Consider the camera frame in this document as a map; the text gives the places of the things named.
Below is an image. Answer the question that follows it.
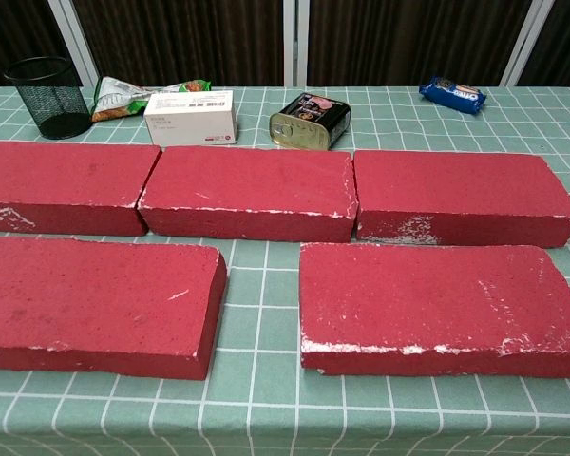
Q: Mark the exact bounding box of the white cardboard box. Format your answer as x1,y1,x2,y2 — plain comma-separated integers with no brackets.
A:
143,89,238,147

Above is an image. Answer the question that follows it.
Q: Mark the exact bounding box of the green white grid tablecloth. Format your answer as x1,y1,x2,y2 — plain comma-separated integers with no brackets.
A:
0,85,570,456

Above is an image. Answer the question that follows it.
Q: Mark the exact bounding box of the green white snack bag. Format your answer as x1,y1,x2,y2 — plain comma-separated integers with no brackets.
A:
90,76,213,124

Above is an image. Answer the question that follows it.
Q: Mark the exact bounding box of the red brick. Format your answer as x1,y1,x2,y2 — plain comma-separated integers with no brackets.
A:
0,236,228,381
353,149,570,250
0,141,162,238
137,145,360,244
298,241,570,379

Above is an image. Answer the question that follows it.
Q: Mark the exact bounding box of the blue Oreo cookie pack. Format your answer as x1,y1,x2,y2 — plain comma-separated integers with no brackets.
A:
418,75,487,116

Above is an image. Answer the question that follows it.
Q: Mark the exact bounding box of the black mesh pen holder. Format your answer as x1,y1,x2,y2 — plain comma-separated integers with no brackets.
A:
3,56,92,141

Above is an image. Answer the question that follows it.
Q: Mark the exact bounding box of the black gold luncheon meat can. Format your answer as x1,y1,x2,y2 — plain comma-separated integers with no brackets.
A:
269,92,352,152

